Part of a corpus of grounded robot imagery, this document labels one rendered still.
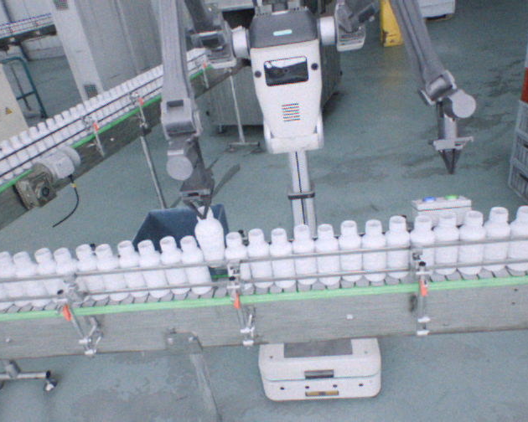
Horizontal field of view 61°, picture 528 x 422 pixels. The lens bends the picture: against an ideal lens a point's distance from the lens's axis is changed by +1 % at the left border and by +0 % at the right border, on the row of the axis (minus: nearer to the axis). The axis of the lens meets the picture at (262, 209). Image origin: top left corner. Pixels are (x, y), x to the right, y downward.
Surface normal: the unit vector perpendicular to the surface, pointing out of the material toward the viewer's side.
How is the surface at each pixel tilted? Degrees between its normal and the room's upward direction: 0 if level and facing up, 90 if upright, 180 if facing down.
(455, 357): 0
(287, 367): 31
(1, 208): 90
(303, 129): 90
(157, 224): 90
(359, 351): 0
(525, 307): 90
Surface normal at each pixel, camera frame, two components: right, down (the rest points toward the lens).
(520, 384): -0.15, -0.85
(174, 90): -0.13, -0.05
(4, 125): 0.92, 0.07
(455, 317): -0.06, 0.51
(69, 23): -0.37, 0.52
